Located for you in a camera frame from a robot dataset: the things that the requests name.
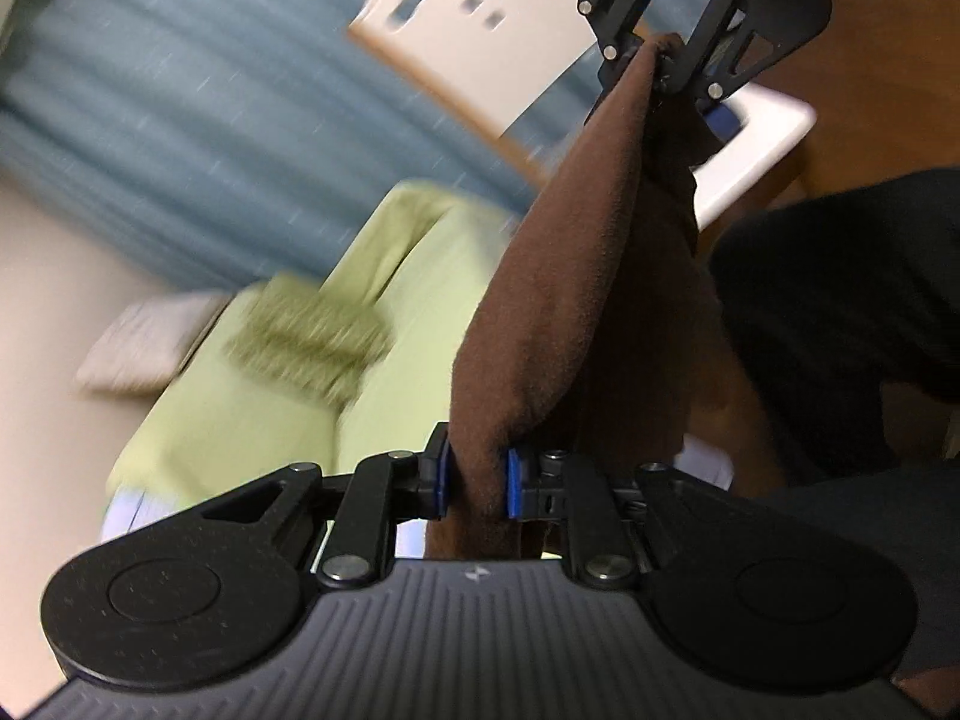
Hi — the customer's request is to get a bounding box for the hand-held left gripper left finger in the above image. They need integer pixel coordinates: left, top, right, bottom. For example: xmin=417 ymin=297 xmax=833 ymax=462
xmin=201 ymin=423 xmax=453 ymax=590

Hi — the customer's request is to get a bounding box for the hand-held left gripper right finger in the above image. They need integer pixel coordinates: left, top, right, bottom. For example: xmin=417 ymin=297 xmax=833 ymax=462
xmin=505 ymin=448 xmax=755 ymax=589

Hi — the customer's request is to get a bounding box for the brown cloth garment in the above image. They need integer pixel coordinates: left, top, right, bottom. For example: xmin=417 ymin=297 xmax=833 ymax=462
xmin=422 ymin=32 xmax=734 ymax=565

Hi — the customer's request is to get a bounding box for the white table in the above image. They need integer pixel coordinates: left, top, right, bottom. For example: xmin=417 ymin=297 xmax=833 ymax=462
xmin=688 ymin=81 xmax=818 ymax=232

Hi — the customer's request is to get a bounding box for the white wood-framed panel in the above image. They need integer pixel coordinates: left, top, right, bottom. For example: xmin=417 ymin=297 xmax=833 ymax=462
xmin=347 ymin=0 xmax=627 ymax=190

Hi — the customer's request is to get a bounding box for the green patterned pillow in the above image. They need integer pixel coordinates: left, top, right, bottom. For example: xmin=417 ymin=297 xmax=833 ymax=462
xmin=223 ymin=272 xmax=396 ymax=404

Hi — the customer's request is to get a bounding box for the green bed sheet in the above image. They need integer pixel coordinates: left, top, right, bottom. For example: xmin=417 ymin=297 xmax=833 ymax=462
xmin=105 ymin=178 xmax=545 ymax=537

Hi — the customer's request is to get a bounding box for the person's dark clothing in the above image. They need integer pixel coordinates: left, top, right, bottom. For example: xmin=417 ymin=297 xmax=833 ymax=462
xmin=707 ymin=167 xmax=960 ymax=691

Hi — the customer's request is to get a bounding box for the checkered blue green blanket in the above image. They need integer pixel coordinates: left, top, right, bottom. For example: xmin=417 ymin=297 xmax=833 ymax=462
xmin=103 ymin=450 xmax=737 ymax=565

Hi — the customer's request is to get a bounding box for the pale grey pillow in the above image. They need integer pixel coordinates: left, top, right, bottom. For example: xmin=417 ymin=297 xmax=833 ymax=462
xmin=75 ymin=295 xmax=230 ymax=396

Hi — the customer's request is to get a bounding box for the blue curtain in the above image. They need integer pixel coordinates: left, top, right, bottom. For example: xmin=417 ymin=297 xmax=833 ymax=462
xmin=0 ymin=0 xmax=623 ymax=295

